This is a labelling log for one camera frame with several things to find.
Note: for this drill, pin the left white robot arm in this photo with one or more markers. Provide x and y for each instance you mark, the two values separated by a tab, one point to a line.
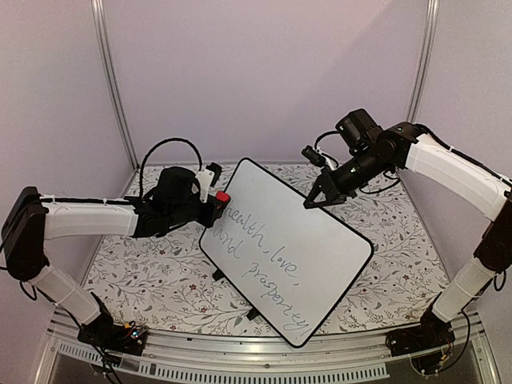
181	196

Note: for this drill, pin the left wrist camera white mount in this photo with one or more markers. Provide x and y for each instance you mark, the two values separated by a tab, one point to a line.
207	178

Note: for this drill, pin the aluminium frame post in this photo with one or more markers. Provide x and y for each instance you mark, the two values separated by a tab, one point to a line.
426	49
99	17

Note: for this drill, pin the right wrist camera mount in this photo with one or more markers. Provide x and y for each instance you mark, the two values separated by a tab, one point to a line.
319	157

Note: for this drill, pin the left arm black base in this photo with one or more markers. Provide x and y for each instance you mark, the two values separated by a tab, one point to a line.
105	334

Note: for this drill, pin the red whiteboard eraser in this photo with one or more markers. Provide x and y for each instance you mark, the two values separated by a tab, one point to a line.
222	199

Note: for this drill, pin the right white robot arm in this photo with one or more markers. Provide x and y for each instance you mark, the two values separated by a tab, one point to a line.
416	148

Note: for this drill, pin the white whiteboard black frame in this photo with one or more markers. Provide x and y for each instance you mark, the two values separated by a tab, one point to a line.
292	265

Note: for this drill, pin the black whiteboard stand foot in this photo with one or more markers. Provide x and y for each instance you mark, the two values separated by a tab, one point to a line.
218	275

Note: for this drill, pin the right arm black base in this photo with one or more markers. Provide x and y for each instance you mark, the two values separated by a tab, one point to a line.
430	333

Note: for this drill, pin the right aluminium frame post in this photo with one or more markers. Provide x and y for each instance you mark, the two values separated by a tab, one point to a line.
426	49

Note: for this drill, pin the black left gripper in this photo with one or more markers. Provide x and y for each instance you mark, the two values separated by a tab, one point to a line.
208	220

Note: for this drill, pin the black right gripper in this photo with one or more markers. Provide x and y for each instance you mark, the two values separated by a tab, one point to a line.
326	182

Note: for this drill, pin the left aluminium frame post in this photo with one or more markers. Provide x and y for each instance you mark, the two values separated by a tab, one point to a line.
99	17

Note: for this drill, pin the aluminium front rail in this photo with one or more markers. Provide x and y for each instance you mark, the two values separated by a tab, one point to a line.
358	357

